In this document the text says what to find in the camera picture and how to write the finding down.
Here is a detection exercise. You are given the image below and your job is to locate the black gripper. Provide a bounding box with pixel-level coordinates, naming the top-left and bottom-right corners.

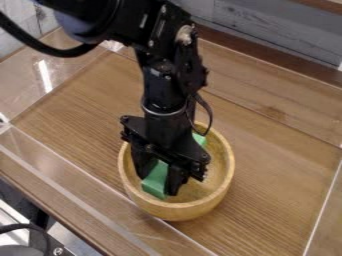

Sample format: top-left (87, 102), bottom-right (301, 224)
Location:
top-left (121, 106), bottom-right (210, 196)

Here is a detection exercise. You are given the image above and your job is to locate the green rectangular block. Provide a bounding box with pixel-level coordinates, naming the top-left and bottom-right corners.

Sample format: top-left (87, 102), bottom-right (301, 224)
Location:
top-left (141, 132), bottom-right (212, 200)

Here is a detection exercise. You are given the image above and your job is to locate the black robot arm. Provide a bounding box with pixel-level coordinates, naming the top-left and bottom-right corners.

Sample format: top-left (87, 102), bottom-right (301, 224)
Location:
top-left (0, 0), bottom-right (212, 196)

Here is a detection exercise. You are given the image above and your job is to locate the brown wooden bowl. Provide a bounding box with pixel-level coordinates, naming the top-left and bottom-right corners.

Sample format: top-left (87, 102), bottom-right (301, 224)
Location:
top-left (118, 129), bottom-right (236, 221)

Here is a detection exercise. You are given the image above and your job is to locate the clear acrylic enclosure wall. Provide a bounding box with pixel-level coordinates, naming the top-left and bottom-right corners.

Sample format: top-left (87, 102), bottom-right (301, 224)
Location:
top-left (0, 11), bottom-right (342, 256)

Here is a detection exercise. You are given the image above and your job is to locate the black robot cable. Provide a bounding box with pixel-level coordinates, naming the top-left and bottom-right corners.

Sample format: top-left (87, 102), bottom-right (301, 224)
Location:
top-left (186, 93), bottom-right (214, 137)

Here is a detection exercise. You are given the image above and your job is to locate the clear acrylic corner bracket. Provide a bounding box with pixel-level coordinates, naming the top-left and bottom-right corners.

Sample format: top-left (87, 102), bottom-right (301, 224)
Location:
top-left (101, 40), bottom-right (125, 52)

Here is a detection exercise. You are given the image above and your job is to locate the black cable lower left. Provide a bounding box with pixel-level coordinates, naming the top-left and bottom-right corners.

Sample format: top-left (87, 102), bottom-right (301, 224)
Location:
top-left (0, 223), bottom-right (53, 256)

